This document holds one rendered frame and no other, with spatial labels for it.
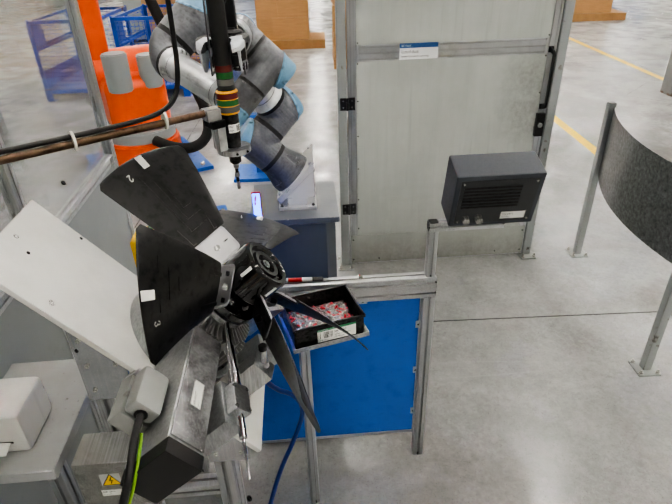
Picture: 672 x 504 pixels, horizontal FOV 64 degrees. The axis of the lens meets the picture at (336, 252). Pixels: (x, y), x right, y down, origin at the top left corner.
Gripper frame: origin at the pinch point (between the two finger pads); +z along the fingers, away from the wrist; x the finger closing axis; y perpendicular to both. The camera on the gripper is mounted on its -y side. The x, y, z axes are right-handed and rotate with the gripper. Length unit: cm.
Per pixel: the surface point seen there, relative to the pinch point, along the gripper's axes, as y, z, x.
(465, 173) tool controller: 43, -36, -58
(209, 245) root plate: 39.5, 4.1, 7.1
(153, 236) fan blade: 24.6, 26.5, 10.2
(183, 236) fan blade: 36.7, 4.6, 12.0
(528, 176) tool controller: 45, -35, -76
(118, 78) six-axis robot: 77, -340, 142
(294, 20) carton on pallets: 118, -916, 23
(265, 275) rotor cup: 43.0, 11.8, -5.1
